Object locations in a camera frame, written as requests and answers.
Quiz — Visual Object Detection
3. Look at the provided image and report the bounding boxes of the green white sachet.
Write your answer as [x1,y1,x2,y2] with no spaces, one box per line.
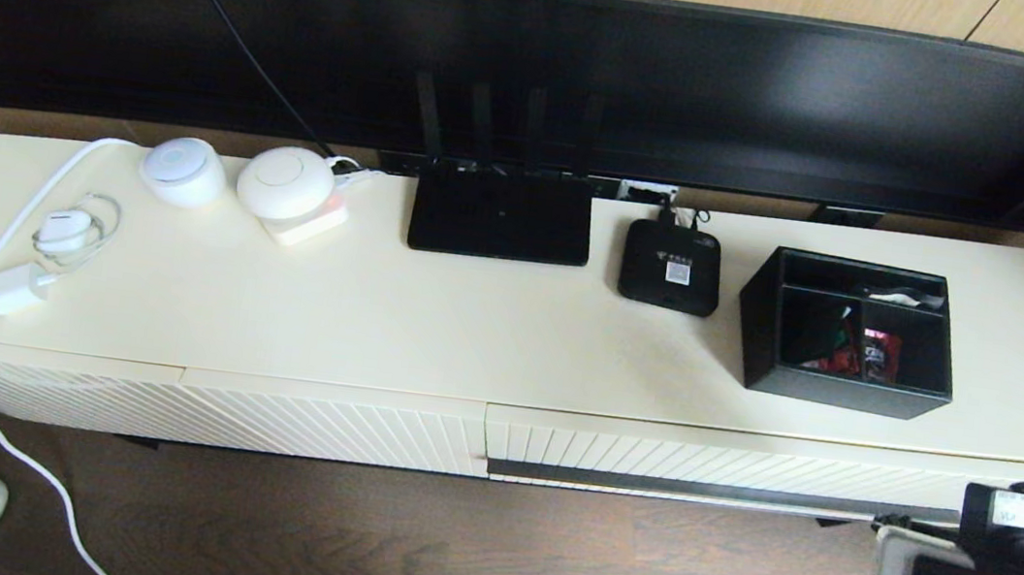
[786,296,855,368]

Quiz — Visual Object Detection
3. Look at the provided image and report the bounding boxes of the cream ribbed cabinet panel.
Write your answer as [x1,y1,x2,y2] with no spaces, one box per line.
[174,366,496,481]

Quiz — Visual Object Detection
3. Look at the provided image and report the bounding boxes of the white cube power strip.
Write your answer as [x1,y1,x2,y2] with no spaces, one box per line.
[263,185,354,255]

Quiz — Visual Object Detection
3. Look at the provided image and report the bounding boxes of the white wall socket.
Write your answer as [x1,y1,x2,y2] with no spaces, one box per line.
[618,178,680,209]

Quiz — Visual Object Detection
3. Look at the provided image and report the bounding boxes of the cream drawer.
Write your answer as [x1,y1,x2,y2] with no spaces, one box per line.
[479,398,1024,547]

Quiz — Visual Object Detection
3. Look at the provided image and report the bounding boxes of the black set-top box cables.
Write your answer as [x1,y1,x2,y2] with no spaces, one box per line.
[655,202,714,236]

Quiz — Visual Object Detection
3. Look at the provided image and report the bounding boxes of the small white dome speaker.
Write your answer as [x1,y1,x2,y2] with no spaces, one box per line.
[136,131,233,214]

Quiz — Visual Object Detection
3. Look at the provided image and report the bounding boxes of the black router with antennas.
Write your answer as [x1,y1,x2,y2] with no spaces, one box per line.
[395,71,610,272]

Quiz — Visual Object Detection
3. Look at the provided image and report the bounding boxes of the white black flat packet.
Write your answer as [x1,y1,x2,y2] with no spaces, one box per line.
[857,282,947,313]

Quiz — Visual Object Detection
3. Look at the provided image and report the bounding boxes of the red sachet white label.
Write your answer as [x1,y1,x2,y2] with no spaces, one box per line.
[805,314,865,378]

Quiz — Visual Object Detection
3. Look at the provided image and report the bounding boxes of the white charger adapter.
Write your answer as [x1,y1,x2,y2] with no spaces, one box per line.
[0,258,58,323]

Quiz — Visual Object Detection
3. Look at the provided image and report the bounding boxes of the black organizer box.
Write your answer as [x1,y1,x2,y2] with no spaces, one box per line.
[726,242,970,426]

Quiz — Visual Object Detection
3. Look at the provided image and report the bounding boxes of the black flat television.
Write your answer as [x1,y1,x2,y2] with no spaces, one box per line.
[0,0,1024,237]

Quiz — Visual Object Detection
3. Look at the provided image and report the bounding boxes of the white plug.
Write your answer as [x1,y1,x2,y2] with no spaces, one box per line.
[327,155,388,196]

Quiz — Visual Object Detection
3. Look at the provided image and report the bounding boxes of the black TV foot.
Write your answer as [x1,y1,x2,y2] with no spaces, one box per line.
[808,203,885,233]

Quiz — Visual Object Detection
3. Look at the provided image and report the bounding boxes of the small white oval charger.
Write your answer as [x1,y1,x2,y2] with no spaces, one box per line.
[36,207,98,260]

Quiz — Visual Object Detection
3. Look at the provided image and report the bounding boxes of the red Nescafe sachet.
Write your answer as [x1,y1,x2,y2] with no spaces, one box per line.
[855,328,904,385]

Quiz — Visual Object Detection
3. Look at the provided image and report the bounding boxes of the large white round hub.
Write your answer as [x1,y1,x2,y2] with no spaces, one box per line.
[233,141,340,228]

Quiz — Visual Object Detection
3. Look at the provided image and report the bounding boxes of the white ribbed cabinet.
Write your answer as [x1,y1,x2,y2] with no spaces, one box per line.
[0,122,1024,558]

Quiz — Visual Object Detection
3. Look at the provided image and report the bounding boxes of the black set-top box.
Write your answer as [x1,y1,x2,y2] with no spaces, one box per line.
[615,217,728,319]

